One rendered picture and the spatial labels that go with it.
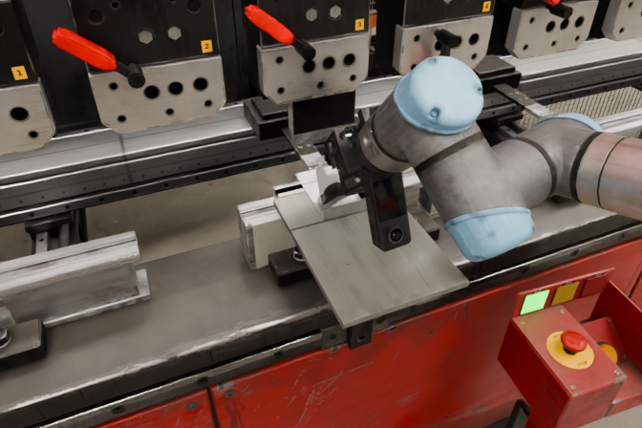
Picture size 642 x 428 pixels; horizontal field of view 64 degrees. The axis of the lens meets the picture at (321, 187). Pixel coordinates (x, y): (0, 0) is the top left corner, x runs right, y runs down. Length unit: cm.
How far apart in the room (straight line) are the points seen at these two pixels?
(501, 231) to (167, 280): 57
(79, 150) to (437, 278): 68
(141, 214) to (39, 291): 169
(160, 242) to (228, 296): 150
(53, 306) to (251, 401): 35
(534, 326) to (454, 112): 58
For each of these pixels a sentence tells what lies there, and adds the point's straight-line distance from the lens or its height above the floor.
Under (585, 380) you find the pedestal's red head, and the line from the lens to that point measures 95.
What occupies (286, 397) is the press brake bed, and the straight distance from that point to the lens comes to 96.
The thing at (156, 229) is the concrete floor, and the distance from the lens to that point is 240.
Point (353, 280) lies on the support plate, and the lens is 68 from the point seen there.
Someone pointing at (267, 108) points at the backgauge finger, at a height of 103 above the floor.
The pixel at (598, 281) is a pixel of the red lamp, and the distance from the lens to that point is 105.
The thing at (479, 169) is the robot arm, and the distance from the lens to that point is 50.
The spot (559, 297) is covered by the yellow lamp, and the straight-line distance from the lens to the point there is 101.
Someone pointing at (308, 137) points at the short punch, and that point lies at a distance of 79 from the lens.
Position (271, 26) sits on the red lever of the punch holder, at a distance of 62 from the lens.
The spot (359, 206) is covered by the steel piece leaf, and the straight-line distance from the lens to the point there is 78.
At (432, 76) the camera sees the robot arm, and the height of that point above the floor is 130.
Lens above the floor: 149
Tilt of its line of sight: 36 degrees down
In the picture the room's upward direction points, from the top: straight up
